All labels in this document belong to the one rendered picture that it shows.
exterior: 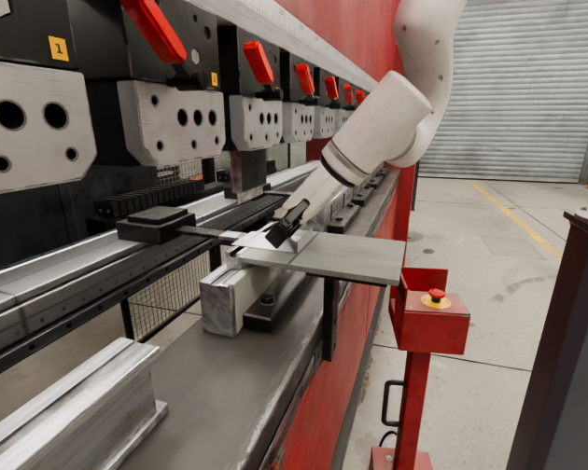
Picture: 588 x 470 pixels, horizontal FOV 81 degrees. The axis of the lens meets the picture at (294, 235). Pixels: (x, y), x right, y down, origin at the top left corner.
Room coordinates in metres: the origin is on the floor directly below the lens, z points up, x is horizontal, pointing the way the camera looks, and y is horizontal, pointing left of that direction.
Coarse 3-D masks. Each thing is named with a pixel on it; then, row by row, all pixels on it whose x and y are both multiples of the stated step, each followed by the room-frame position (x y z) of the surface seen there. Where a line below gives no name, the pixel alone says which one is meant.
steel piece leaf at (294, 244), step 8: (264, 232) 0.66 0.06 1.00; (312, 232) 0.63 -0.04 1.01; (256, 240) 0.62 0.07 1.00; (264, 240) 0.62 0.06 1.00; (288, 240) 0.62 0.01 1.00; (296, 240) 0.62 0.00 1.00; (304, 240) 0.59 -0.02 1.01; (264, 248) 0.57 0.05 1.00; (272, 248) 0.57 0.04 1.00; (280, 248) 0.57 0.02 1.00; (288, 248) 0.57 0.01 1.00; (296, 248) 0.57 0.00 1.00
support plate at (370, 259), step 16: (320, 240) 0.62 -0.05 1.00; (336, 240) 0.62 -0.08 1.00; (352, 240) 0.62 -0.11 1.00; (368, 240) 0.62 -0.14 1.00; (384, 240) 0.62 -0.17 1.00; (240, 256) 0.54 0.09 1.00; (256, 256) 0.54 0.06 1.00; (272, 256) 0.54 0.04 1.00; (288, 256) 0.54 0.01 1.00; (304, 256) 0.54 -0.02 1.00; (320, 256) 0.54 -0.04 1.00; (336, 256) 0.54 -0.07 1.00; (352, 256) 0.54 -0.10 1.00; (368, 256) 0.54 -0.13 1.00; (384, 256) 0.54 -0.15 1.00; (400, 256) 0.54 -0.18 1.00; (320, 272) 0.49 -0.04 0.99; (336, 272) 0.48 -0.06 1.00; (352, 272) 0.47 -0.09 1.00; (368, 272) 0.47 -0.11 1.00; (384, 272) 0.47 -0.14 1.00
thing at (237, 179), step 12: (240, 156) 0.58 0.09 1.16; (252, 156) 0.62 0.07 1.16; (264, 156) 0.67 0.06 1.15; (240, 168) 0.58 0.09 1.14; (252, 168) 0.62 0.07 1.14; (264, 168) 0.67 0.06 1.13; (240, 180) 0.58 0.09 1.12; (252, 180) 0.62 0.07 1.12; (264, 180) 0.66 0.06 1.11; (240, 192) 0.58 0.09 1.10; (252, 192) 0.63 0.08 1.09
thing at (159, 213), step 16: (160, 208) 0.74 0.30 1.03; (176, 208) 0.74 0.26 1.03; (128, 224) 0.66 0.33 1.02; (144, 224) 0.66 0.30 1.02; (160, 224) 0.65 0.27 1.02; (176, 224) 0.68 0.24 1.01; (192, 224) 0.73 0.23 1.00; (128, 240) 0.66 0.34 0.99; (144, 240) 0.65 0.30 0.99; (160, 240) 0.63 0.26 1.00
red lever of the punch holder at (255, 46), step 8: (248, 48) 0.49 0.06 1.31; (256, 48) 0.49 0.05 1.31; (248, 56) 0.50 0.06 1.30; (256, 56) 0.50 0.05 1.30; (264, 56) 0.51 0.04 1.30; (256, 64) 0.51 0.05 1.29; (264, 64) 0.51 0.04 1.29; (256, 72) 0.52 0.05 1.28; (264, 72) 0.51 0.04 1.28; (272, 72) 0.53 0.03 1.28; (264, 80) 0.53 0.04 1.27; (272, 80) 0.53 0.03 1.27; (264, 88) 0.54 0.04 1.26; (272, 88) 0.54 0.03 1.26; (280, 88) 0.55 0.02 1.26; (256, 96) 0.56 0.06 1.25; (264, 96) 0.55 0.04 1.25; (272, 96) 0.55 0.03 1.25; (280, 96) 0.55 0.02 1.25
